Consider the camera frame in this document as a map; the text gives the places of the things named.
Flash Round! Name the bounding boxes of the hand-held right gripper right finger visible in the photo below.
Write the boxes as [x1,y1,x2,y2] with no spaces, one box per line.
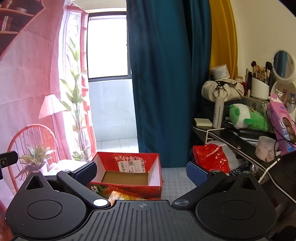
[173,161,259,209]

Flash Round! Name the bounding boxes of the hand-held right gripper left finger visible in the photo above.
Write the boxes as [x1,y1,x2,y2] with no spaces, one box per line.
[24,161,111,209]

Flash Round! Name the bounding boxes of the red cardboard box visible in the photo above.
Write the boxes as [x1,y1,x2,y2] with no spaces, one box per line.
[87,152,162,201]

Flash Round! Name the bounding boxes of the orange patterned cloth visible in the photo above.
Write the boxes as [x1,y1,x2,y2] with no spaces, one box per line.
[109,190,149,202]

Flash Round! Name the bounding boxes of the red plastic bag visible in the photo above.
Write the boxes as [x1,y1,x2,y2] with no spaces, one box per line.
[193,144,231,174]

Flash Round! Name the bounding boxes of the white plastic bag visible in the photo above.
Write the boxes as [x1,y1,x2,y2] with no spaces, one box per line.
[207,140,242,172]

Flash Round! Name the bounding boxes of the pale sticky note pad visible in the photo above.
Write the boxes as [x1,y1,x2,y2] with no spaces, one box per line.
[194,118,213,127]

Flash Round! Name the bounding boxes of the black slim device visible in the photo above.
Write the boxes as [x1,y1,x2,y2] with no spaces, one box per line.
[223,122,277,141]

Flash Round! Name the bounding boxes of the white spray bottle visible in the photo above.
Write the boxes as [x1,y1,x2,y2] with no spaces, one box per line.
[212,96,225,129]

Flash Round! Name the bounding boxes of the clear jar pink contents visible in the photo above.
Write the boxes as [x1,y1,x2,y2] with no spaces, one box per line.
[255,136,277,163]

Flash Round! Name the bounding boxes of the green white plush toy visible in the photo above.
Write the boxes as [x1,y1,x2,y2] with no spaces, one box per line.
[229,103,273,131]

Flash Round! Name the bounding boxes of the beige cloth bag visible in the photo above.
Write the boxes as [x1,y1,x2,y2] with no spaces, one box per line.
[201,78,245,100]

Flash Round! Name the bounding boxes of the black case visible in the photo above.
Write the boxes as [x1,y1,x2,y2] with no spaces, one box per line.
[200,96,271,119]

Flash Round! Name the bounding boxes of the blue curtain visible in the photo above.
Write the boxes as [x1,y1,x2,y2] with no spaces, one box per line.
[126,0,212,168]

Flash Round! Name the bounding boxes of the pink cookie box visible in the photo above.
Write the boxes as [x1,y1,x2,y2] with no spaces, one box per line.
[266,94,296,154]

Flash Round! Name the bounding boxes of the white label roll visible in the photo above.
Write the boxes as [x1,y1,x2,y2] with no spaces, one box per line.
[210,64,230,80]

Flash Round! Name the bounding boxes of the white brush holder cup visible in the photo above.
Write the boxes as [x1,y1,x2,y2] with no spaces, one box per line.
[251,77,271,99]

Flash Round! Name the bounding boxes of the bunch of makeup brushes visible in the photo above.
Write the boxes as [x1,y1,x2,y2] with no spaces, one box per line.
[246,60,275,86]

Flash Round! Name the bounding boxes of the window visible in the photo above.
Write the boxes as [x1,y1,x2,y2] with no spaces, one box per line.
[86,13,133,82]

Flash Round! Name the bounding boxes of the round white mirror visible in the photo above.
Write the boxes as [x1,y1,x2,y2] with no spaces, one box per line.
[270,49,296,103]

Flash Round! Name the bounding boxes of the yellow curtain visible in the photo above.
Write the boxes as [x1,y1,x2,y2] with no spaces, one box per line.
[209,0,238,78]

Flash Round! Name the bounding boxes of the white cable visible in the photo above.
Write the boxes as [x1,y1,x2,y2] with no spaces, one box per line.
[257,158,282,184]

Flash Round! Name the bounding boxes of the pink printed wall cloth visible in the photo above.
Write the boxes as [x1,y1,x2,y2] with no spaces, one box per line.
[0,0,96,209]

